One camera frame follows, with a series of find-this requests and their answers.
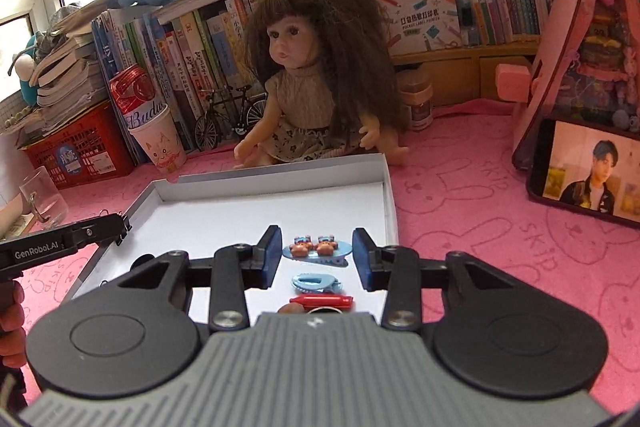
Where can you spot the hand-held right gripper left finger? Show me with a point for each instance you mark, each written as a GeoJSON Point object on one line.
{"type": "Point", "coordinates": [272, 257]}

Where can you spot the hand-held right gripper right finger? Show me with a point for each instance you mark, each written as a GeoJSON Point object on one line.
{"type": "Point", "coordinates": [361, 259]}

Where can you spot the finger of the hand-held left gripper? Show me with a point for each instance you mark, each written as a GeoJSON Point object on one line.
{"type": "Point", "coordinates": [97, 232]}

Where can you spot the bear-decorated hair clip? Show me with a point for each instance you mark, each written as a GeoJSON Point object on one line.
{"type": "Point", "coordinates": [312, 249]}

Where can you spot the blue hair clip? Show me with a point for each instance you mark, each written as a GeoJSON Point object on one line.
{"type": "Point", "coordinates": [315, 281]}

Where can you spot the brown walnut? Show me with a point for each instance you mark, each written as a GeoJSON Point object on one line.
{"type": "Point", "coordinates": [289, 308]}

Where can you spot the red hair clip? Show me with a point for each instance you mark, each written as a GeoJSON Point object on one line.
{"type": "Point", "coordinates": [320, 301]}

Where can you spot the white cardboard box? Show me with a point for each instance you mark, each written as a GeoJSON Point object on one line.
{"type": "Point", "coordinates": [225, 217]}

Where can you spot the person's left hand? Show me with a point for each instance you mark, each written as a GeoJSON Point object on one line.
{"type": "Point", "coordinates": [11, 342]}

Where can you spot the clear glass mug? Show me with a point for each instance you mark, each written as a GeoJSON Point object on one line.
{"type": "Point", "coordinates": [42, 202]}

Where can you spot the white paper sheets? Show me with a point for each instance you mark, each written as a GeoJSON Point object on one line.
{"type": "Point", "coordinates": [10, 192]}

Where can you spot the large red plastic basket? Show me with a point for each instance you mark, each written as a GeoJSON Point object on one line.
{"type": "Point", "coordinates": [85, 147]}

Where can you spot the white paper cup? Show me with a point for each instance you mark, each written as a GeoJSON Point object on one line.
{"type": "Point", "coordinates": [160, 147]}

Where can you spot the pink bunny-print blanket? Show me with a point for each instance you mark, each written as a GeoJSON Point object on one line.
{"type": "Point", "coordinates": [475, 217]}

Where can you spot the black toy bicycle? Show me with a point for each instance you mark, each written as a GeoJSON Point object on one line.
{"type": "Point", "coordinates": [210, 132]}

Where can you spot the red drink can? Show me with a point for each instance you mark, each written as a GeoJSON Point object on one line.
{"type": "Point", "coordinates": [132, 92]}

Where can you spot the stack of worn books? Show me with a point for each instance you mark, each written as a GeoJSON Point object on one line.
{"type": "Point", "coordinates": [65, 82]}

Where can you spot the brown-haired doll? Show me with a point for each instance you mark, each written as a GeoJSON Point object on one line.
{"type": "Point", "coordinates": [300, 97]}

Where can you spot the brown-lidded jar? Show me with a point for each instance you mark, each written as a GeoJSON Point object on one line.
{"type": "Point", "coordinates": [417, 107]}

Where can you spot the blue white plush toy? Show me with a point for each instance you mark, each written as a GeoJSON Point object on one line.
{"type": "Point", "coordinates": [27, 82]}

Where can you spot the wooden shelf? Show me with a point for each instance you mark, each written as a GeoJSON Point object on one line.
{"type": "Point", "coordinates": [460, 77]}

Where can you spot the row of colourful books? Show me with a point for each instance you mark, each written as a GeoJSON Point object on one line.
{"type": "Point", "coordinates": [215, 42]}

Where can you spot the black smartphone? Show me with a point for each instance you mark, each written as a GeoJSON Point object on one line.
{"type": "Point", "coordinates": [590, 177]}

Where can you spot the white pencil-print carton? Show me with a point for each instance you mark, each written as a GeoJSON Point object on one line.
{"type": "Point", "coordinates": [420, 22]}

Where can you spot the pink house-shaped toy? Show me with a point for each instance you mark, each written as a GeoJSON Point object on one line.
{"type": "Point", "coordinates": [565, 32]}

